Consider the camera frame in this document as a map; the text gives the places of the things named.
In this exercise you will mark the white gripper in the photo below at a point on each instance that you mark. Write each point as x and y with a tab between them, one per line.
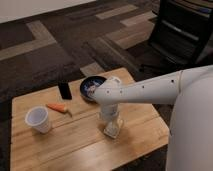
108	113

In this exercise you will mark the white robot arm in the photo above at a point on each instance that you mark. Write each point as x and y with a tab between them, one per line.
190	92

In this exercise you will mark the dark blue bowl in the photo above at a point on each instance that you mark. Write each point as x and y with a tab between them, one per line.
87	83

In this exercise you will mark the orange carrot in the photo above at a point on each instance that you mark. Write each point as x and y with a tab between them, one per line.
61	108

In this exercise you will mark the black phone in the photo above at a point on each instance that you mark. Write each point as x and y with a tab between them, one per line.
65	91

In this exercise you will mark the white plastic cup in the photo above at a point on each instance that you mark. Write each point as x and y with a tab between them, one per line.
38	119

